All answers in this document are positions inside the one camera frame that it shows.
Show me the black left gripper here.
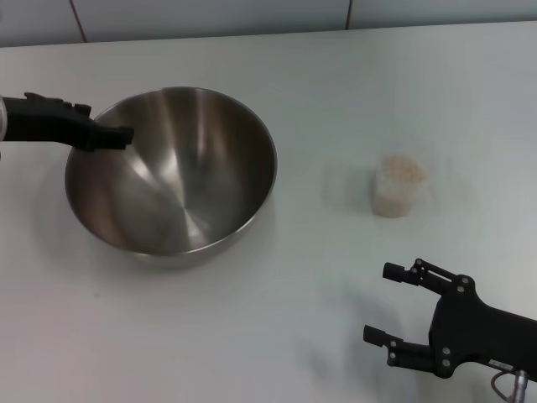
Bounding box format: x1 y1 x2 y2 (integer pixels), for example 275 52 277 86
5 92 136 152

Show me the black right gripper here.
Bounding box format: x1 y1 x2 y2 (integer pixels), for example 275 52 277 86
362 257 537 379

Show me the stainless steel mixing bowl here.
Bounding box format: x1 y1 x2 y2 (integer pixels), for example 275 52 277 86
64 86 279 270

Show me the silver plug with thin cable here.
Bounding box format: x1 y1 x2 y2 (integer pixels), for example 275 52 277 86
489 365 533 403

